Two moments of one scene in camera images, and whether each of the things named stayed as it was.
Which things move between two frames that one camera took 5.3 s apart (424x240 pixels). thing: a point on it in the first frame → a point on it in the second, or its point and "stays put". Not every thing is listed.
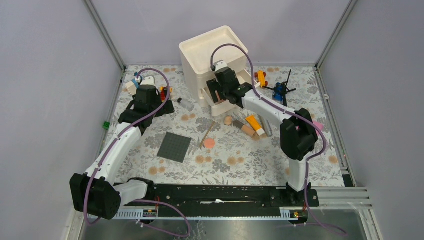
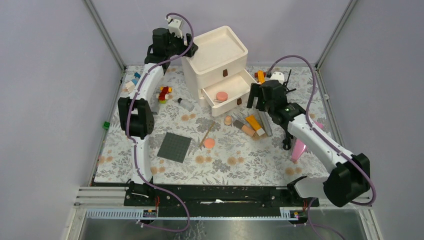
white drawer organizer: x=196 y=54 stays put
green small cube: x=106 y=125 stays put
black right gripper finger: x=213 y=86 → x=254 y=92
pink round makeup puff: x=218 y=96 stays put
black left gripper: x=168 y=109 → x=180 y=40
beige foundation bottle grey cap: x=246 y=128 stays put
